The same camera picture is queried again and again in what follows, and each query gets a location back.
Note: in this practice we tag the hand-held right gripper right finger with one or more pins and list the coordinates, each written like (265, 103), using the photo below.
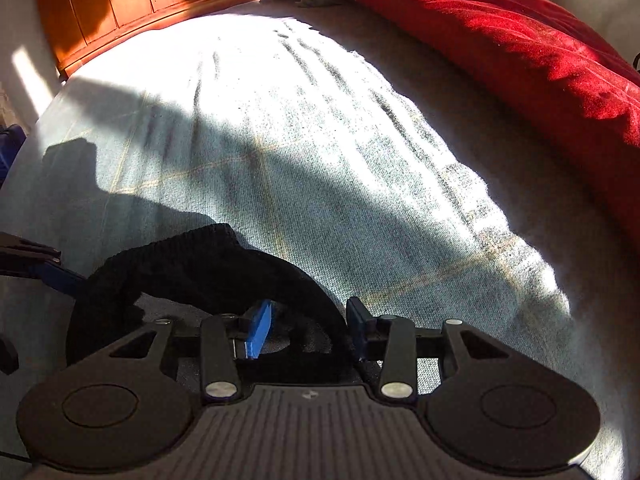
(356, 327)

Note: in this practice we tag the black pants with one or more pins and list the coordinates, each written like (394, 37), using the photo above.
(200, 270)

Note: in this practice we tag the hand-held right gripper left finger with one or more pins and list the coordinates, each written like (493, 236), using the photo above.
(260, 327)

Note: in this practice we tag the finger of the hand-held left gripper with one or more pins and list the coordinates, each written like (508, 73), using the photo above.
(55, 275)

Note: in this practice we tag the grey checked bed sheet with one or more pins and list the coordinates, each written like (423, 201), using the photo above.
(350, 160)

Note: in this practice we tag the red quilt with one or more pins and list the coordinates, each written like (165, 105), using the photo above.
(525, 50)

